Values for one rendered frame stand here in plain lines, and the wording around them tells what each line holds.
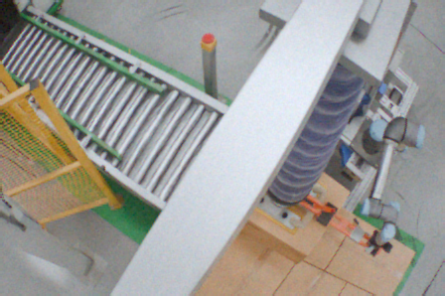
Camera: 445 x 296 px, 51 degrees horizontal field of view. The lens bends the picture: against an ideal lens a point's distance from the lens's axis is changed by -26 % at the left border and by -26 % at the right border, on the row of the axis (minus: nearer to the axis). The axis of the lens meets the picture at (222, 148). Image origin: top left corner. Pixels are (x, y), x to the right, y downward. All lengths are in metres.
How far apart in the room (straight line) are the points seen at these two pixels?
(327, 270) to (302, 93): 2.56
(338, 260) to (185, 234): 2.62
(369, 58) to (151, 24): 3.46
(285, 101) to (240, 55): 3.43
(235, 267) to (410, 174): 1.65
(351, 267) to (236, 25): 2.12
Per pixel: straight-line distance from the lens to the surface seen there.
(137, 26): 4.50
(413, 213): 4.19
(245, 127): 0.86
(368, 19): 1.10
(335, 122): 1.63
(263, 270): 3.34
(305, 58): 0.92
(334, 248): 3.41
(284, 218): 2.81
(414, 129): 2.48
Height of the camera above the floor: 3.87
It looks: 73 degrees down
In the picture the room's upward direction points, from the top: 1 degrees counter-clockwise
